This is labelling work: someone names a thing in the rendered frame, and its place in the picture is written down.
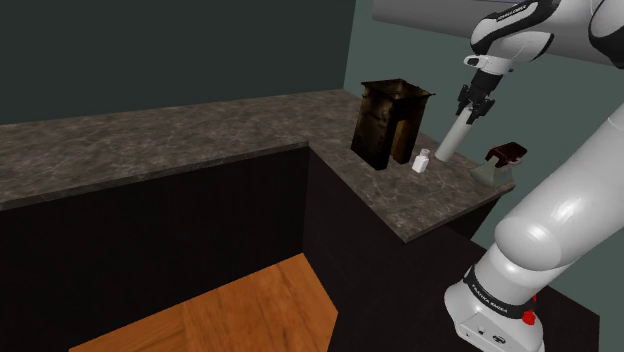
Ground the black robot stand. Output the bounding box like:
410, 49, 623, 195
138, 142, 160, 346
331, 225, 602, 352

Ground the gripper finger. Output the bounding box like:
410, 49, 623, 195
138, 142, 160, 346
467, 96, 496, 124
456, 84, 473, 117

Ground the dark brown arched box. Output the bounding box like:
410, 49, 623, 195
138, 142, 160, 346
349, 78, 437, 172

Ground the white cylinder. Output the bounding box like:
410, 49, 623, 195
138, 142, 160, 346
434, 107, 476, 164

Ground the small white bottle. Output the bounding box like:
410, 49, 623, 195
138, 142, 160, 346
411, 148, 432, 175

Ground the grey stand with red top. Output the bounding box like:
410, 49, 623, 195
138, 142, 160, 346
468, 141, 529, 189

